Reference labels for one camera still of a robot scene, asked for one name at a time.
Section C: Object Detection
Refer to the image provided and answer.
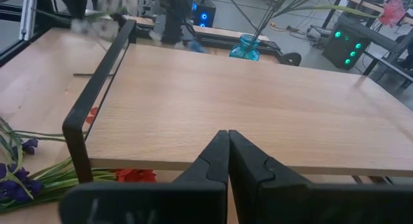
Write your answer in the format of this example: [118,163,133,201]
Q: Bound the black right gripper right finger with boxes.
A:
[228,130,413,224]

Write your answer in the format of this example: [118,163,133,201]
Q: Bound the black computer with blue light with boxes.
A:
[192,0,217,28]

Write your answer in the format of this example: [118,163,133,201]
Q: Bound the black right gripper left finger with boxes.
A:
[59,130,230,224]

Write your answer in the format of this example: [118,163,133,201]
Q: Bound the black aluminium rig frame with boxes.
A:
[0,0,72,66]

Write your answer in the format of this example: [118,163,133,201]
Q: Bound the red artificial flower stem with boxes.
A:
[85,106,158,183]

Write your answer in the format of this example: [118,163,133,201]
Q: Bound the silver aluminium extrusion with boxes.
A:
[18,0,38,41]

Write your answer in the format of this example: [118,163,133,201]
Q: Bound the blue glass vase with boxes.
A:
[228,34,261,61]

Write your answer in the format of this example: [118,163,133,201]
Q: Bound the wooden shelf with black frame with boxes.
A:
[62,19,413,183]

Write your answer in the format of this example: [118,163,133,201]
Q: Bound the black computer with green lights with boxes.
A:
[321,22,372,70]

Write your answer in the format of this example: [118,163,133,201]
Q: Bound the purple artificial flower stem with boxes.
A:
[0,116,117,214]

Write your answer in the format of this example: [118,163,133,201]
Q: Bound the pink artificial flower stem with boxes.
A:
[222,0,408,41]

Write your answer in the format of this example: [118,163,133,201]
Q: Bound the white artificial flower stem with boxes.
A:
[32,0,139,41]

